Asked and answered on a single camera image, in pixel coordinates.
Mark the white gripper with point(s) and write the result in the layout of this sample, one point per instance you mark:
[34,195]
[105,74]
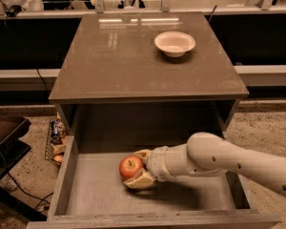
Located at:
[156,163]

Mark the red apple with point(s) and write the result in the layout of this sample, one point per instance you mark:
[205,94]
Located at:
[129,166]

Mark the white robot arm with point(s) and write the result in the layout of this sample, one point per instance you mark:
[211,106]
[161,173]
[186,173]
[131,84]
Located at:
[203,155]

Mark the open grey top drawer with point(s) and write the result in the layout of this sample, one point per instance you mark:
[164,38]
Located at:
[90,194]

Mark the grey cabinet with counter top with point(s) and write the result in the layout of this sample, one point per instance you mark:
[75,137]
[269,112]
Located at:
[113,60]

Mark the blue drink can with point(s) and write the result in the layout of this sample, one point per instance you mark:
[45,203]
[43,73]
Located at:
[54,129]

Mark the white bowl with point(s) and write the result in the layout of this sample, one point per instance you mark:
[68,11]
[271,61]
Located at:
[174,43]

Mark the black stand with tray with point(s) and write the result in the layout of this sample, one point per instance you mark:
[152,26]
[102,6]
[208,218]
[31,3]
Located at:
[12,150]

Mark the black power adapter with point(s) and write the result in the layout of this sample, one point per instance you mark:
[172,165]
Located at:
[13,10]

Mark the wire basket with snacks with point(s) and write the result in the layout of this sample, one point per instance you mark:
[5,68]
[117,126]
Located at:
[55,148]

